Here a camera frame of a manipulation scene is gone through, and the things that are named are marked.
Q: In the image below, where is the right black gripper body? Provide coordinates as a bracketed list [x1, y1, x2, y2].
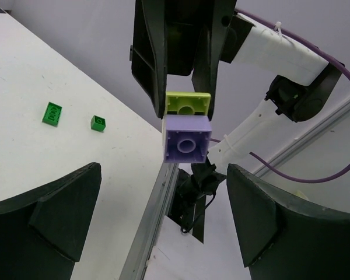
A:
[165, 0, 236, 76]

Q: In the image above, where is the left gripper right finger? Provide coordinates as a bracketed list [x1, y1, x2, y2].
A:
[227, 164, 350, 279]

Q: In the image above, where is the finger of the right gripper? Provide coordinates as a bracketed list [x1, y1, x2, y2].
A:
[130, 1, 167, 118]
[192, 21, 228, 120]

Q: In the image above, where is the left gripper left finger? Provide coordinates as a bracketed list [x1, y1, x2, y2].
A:
[0, 162, 102, 279]

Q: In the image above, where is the lime lego brick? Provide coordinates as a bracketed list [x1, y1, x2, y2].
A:
[164, 92, 211, 116]

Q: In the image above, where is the purple upside-down lego brick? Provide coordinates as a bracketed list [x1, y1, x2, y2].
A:
[162, 114, 212, 163]

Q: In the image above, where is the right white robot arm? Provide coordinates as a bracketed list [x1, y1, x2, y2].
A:
[130, 1, 341, 163]

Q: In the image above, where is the small green lego right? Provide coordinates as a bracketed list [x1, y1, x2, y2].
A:
[90, 115, 106, 132]

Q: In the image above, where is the long green lego brick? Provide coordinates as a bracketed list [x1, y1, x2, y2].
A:
[42, 102, 62, 127]

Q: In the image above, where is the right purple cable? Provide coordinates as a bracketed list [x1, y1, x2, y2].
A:
[209, 8, 350, 184]

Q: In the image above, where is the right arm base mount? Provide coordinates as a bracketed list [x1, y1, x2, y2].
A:
[169, 162, 226, 243]

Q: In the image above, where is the aluminium table front rail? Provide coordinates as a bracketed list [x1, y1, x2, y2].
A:
[119, 163, 179, 280]

